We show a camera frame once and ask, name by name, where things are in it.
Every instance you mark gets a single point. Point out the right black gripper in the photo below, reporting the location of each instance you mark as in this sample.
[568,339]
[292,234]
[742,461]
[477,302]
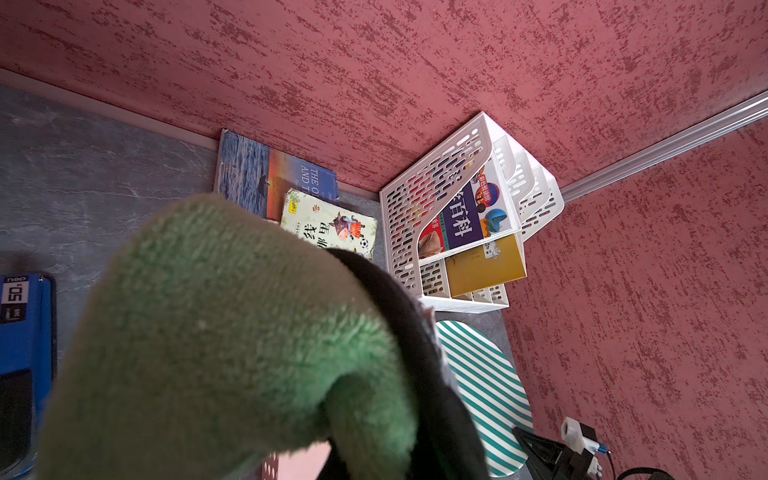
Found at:
[551,460]

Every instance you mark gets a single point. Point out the green white striped plate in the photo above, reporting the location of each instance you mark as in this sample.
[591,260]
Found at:
[492,391]

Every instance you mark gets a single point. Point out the green microfibre cloth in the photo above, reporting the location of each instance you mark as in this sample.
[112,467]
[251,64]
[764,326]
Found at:
[215,339]

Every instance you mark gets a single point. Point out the yellow cover comic book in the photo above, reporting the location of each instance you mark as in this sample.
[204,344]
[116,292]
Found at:
[494,263]

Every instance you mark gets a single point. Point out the pink plastic basket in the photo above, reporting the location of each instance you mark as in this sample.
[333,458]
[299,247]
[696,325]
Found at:
[303,464]

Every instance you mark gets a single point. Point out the white file organiser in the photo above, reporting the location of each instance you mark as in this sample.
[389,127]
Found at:
[411,201]

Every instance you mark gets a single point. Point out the white spined book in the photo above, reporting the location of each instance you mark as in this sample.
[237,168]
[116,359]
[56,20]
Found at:
[483,210]

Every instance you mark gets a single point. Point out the floral cover book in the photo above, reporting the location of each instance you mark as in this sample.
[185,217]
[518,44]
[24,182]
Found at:
[327,225]

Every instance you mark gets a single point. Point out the dark blue book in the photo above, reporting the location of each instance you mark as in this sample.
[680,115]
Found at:
[257,177]

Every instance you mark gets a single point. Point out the right corner aluminium profile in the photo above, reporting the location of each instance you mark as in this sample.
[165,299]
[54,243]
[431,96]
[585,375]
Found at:
[719,125]

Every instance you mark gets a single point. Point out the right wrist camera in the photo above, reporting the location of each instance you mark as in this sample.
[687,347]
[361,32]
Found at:
[582,439]

